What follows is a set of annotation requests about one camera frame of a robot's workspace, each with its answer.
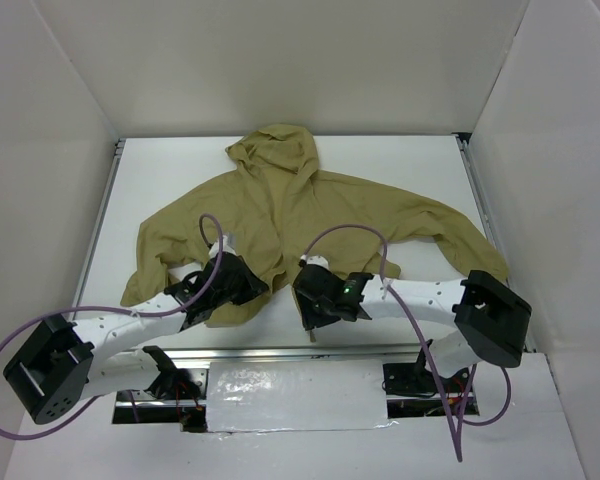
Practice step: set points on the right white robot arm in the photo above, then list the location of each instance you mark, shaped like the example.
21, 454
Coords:
489, 321

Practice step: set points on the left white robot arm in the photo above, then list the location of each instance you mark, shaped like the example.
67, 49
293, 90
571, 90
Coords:
63, 362

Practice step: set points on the tan hooded zip jacket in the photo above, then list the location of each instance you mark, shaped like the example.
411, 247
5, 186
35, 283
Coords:
278, 202

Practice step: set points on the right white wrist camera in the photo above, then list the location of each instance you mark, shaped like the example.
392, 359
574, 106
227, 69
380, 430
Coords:
317, 260

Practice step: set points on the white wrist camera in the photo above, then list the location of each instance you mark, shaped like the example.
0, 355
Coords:
226, 246
317, 260

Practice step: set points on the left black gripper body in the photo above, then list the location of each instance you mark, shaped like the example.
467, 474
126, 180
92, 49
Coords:
250, 282

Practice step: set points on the white foam front panel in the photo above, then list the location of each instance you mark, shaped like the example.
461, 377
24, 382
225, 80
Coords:
314, 395

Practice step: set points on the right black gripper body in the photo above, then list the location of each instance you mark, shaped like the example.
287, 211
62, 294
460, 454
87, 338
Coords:
305, 300

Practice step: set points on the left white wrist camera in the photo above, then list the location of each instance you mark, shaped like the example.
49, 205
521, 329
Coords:
226, 246

